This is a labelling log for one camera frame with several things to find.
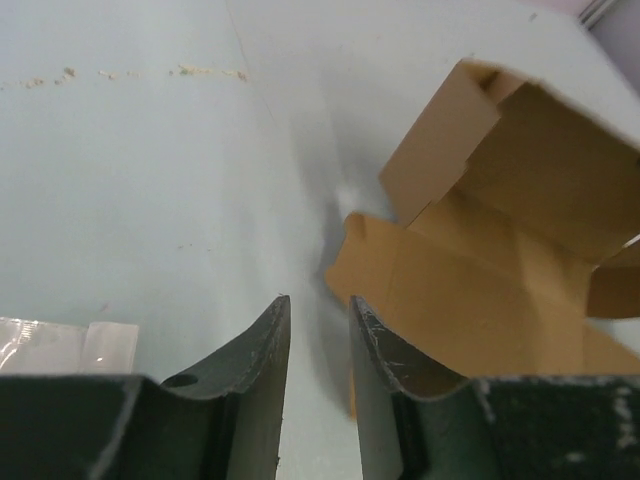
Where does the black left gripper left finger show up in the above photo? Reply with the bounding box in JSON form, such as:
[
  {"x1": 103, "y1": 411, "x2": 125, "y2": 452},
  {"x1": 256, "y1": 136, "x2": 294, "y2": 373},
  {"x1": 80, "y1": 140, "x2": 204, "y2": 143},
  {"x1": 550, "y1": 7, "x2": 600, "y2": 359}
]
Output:
[{"x1": 1, "y1": 295, "x2": 291, "y2": 479}]

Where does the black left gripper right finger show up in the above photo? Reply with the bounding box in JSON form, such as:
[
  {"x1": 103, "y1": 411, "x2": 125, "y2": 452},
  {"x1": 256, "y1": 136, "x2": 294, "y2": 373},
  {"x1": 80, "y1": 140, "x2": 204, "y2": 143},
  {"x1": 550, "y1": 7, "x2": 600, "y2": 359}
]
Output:
[{"x1": 349, "y1": 297, "x2": 639, "y2": 479}]

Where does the brown cardboard box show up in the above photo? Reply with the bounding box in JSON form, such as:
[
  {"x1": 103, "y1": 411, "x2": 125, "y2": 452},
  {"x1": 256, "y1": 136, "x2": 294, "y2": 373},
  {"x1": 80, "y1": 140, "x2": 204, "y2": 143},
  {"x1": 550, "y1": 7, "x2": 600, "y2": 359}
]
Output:
[{"x1": 325, "y1": 59, "x2": 639, "y2": 377}]

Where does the aluminium frame rail right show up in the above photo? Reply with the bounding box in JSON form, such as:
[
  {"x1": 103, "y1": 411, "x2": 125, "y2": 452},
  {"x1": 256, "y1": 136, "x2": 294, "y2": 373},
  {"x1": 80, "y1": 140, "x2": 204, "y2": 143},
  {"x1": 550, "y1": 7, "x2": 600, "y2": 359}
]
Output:
[{"x1": 578, "y1": 0, "x2": 621, "y2": 28}]

